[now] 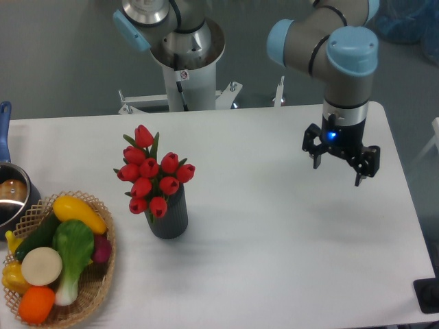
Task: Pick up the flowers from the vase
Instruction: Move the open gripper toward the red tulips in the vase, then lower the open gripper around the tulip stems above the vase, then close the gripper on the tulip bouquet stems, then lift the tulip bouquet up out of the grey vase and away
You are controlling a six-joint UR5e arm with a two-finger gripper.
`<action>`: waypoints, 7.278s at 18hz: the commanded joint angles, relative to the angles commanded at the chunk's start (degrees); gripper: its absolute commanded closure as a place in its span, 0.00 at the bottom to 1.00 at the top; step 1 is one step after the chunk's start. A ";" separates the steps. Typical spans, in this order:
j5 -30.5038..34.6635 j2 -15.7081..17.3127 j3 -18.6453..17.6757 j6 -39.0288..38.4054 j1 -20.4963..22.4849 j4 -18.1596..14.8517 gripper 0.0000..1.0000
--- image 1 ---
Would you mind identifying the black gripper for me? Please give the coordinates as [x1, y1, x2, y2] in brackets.
[302, 114, 380, 186]

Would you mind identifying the red tulip bouquet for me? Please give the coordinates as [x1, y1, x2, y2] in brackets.
[114, 125, 195, 222]

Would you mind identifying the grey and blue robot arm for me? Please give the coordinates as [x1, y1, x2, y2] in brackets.
[112, 1, 380, 181]

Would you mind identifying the dark grey ribbed vase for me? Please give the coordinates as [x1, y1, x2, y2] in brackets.
[145, 185, 188, 239]

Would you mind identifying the blue plastic bag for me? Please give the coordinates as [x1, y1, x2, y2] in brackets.
[373, 1, 438, 65]

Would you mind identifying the black device at table edge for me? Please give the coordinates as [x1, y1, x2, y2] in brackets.
[413, 278, 438, 314]

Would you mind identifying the purple red onion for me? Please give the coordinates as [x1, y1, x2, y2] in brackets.
[91, 235, 112, 264]

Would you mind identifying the woven wicker basket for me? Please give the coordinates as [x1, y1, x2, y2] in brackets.
[3, 191, 116, 328]

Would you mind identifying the green bok choy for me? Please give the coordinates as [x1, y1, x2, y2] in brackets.
[52, 219, 94, 306]

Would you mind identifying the yellow squash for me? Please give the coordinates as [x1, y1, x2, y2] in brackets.
[52, 195, 107, 235]

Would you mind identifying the dark green cucumber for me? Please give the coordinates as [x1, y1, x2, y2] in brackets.
[14, 212, 61, 261]

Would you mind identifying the white round radish slice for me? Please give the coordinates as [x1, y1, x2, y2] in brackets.
[21, 247, 62, 286]

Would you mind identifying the orange fruit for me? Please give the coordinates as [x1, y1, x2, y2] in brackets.
[18, 286, 55, 325]

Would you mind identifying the yellow banana tip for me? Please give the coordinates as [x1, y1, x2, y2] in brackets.
[5, 230, 23, 254]

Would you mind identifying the yellow bell pepper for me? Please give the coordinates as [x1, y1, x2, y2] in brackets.
[1, 260, 31, 295]

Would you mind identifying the white frame at right edge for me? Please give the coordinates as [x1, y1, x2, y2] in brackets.
[414, 117, 439, 162]

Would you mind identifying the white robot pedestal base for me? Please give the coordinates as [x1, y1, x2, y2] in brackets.
[119, 18, 243, 114]

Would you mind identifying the blue handled saucepan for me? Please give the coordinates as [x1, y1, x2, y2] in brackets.
[1, 101, 40, 241]

